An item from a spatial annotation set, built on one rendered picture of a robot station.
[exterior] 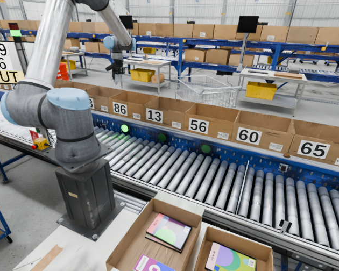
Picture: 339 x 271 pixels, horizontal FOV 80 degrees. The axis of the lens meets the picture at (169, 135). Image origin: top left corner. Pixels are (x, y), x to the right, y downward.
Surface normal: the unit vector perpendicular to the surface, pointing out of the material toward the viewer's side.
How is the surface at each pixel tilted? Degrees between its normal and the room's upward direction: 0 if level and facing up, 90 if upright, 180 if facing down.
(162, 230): 0
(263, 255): 90
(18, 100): 50
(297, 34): 90
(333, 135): 89
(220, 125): 90
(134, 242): 0
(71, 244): 0
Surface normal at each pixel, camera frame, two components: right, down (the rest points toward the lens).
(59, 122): -0.15, 0.44
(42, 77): 0.67, -0.07
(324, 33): -0.45, 0.41
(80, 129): 0.62, 0.37
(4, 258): 0.02, -0.88
